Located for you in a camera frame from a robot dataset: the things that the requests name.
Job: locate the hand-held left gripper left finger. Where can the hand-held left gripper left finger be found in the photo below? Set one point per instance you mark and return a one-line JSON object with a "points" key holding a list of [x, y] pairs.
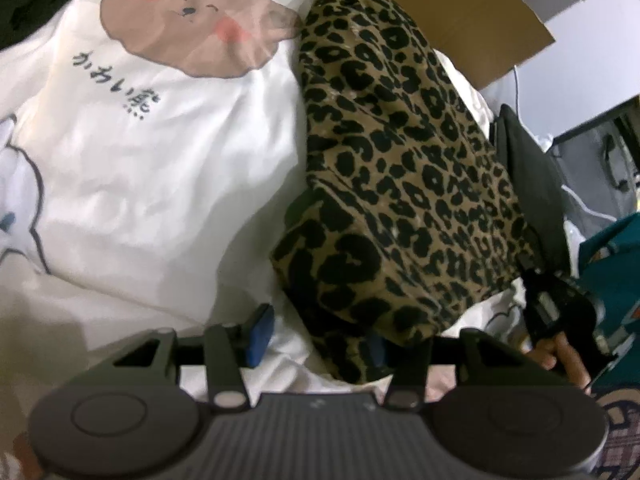
{"points": [[257, 335]]}

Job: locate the brown cardboard sheet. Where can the brown cardboard sheet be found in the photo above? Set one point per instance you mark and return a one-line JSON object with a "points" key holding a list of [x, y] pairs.
{"points": [[465, 25]]}

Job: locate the person's right hand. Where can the person's right hand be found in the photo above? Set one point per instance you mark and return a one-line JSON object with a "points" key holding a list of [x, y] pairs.
{"points": [[567, 362]]}

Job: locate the white bear printed blanket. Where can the white bear printed blanket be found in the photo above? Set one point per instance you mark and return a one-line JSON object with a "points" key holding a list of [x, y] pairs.
{"points": [[150, 185]]}

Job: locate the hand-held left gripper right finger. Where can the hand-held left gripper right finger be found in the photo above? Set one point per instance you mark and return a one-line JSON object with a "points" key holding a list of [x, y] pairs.
{"points": [[377, 352]]}

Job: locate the leopard print pants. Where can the leopard print pants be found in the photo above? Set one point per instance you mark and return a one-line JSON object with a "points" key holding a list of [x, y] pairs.
{"points": [[400, 160]]}

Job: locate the plaid cloth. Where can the plaid cloth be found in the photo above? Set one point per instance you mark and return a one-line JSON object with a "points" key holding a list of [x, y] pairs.
{"points": [[622, 435]]}

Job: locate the folded dark garment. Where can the folded dark garment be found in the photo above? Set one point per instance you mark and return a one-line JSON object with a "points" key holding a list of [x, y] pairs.
{"points": [[530, 185]]}

